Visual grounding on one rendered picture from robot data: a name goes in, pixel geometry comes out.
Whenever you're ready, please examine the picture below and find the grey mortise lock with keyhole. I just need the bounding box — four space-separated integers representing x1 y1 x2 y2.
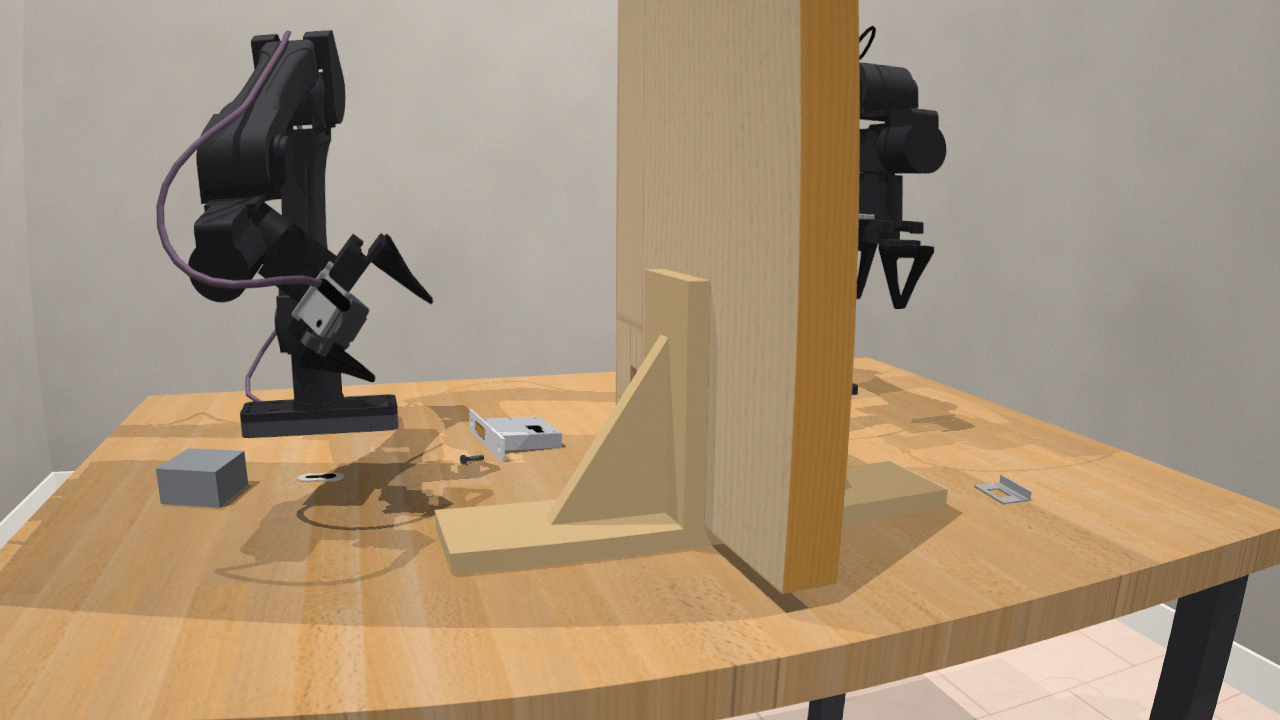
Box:
468 409 562 462

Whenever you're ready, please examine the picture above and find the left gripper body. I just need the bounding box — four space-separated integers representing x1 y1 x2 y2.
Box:
858 172 924 246

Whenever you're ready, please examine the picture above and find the grey metal bracket with rectangular hole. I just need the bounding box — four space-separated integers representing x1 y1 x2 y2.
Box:
974 475 1032 503

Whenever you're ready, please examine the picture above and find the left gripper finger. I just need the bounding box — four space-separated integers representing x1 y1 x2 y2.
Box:
878 245 934 309
858 241 878 299

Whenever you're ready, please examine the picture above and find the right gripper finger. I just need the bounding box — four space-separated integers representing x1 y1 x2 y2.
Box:
300 343 375 382
372 234 433 304

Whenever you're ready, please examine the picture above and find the tan wooden door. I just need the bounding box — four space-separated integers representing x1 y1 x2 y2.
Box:
435 0 948 594

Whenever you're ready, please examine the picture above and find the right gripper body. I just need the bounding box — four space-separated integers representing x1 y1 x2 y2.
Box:
259 225 387 340

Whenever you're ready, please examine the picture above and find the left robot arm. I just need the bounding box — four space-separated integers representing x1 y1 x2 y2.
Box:
859 61 946 182

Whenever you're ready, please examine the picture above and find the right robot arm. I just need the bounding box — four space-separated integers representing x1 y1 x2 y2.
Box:
188 29 398 423

